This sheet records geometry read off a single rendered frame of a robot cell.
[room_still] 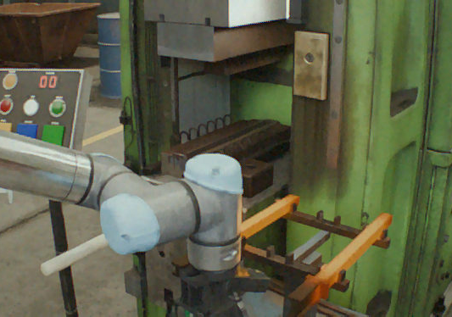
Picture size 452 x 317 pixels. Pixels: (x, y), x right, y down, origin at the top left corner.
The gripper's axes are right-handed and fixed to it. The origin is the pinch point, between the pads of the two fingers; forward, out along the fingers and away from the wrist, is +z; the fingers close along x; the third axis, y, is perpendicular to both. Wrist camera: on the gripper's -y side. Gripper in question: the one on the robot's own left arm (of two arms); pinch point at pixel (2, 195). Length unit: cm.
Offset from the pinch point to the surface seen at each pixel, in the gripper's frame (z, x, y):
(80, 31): 46, -584, -354
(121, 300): 93, -55, -69
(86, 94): -18.2, -16.5, -39.1
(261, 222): -4, 64, -35
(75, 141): -6.0, -10.6, -30.5
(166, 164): -1.4, 15.3, -46.7
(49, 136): -7.8, -15.9, -24.4
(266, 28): -40, 28, -75
